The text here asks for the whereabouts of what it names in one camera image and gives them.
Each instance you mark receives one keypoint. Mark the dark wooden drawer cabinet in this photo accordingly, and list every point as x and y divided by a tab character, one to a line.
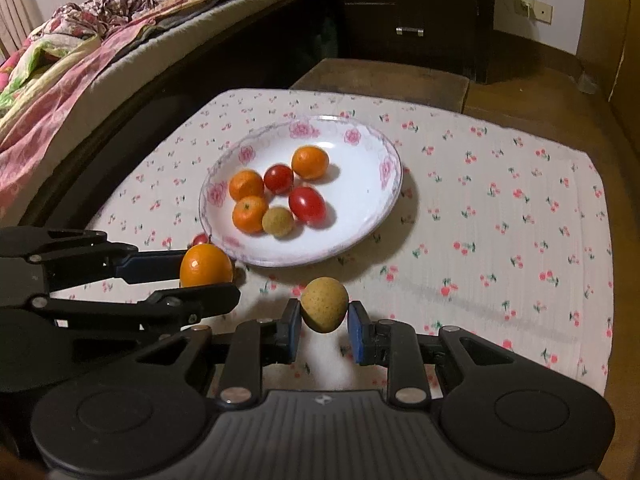
415	10

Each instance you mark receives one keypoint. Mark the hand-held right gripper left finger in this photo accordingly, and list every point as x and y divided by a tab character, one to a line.
295	330

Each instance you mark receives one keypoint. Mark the small round red tomato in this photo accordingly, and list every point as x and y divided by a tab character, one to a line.
278	178

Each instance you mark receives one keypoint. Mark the yellow wooden wardrobe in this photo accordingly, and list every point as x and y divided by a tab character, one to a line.
610	35

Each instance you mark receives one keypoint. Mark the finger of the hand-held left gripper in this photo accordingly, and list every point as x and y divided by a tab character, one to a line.
150	266
175	302

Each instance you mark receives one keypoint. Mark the bed with colourful blankets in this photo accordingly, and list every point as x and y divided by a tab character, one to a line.
50	110

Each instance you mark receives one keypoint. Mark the cherry print tablecloth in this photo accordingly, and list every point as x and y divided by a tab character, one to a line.
475	210

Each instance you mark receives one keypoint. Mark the dark wooden bed frame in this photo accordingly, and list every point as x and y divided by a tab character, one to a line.
200	60

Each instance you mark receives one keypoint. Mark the yellow brown longan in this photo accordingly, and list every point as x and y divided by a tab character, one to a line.
324	305
277	221

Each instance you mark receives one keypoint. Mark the large red tomato with stem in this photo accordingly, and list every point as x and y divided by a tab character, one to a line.
200	238

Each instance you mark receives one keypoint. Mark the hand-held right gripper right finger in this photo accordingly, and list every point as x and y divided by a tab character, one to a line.
356	332

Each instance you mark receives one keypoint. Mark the orange mandarin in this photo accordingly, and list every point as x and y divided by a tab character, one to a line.
246	185
250	214
310	162
206	266

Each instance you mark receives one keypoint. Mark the crumpled plastic bag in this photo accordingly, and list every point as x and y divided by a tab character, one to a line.
587	83

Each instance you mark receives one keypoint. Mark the beige wall socket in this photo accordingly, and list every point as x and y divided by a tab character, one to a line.
535	9

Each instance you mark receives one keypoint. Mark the oval red tomato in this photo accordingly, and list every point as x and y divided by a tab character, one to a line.
306	204

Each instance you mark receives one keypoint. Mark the wooden stool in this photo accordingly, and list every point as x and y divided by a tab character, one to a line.
380	82

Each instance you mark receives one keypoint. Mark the beige bed mattress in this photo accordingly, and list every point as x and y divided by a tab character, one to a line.
135	67

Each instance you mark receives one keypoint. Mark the white floral rimmed plate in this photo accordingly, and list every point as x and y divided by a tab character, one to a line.
350	200

